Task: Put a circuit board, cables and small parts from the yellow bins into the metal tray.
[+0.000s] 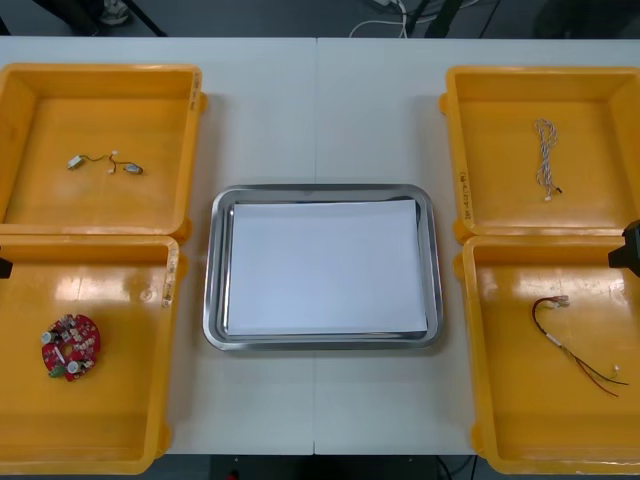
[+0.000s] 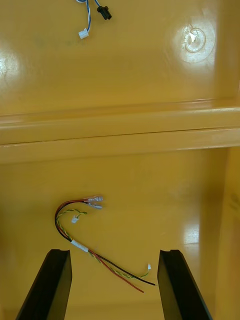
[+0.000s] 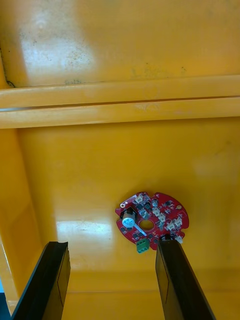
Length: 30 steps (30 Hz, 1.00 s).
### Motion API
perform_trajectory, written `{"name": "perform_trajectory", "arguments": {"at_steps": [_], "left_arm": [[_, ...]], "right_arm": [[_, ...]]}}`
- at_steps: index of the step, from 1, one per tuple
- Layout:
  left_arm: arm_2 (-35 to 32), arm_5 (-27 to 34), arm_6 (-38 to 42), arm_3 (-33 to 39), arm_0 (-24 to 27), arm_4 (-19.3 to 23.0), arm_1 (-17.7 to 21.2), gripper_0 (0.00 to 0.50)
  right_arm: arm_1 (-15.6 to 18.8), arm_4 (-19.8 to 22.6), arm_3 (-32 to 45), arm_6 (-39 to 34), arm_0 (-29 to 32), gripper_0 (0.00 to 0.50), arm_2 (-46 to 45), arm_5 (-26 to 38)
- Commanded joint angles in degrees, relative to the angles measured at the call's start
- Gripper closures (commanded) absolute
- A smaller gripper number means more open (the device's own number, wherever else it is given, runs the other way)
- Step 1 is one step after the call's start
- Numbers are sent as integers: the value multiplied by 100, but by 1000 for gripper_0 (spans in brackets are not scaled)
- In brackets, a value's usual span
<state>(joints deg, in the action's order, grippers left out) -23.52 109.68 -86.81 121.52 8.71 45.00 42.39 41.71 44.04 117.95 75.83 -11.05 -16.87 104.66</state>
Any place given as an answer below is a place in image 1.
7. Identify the blue-white twisted wire harness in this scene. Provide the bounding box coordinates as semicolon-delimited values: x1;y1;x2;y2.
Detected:
533;117;563;203

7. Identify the round red circuit board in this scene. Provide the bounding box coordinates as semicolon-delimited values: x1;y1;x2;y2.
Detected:
39;313;104;383

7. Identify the yellow-orange plastic bin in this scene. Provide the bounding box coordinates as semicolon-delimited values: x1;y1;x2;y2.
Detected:
452;234;640;476
438;64;640;242
0;62;209;242
0;233;189;476

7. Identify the steel tray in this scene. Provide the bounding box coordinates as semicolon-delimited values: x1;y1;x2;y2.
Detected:
202;183;445;353

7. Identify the person's shoe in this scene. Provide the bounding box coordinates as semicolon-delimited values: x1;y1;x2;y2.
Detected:
99;0;130;24

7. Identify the black stand leg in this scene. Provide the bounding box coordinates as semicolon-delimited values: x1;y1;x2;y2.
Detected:
127;0;169;37

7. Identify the white paper sheet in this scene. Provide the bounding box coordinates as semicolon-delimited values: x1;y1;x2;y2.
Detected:
227;198;429;337

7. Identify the red black green wire harness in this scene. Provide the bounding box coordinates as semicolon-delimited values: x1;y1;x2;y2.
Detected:
531;294;630;398

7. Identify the small metal solenoid with cable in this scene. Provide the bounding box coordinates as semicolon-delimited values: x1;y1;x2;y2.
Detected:
67;149;120;172
105;158;146;178

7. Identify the white cable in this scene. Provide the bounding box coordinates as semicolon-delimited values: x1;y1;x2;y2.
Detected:
349;0;410;39

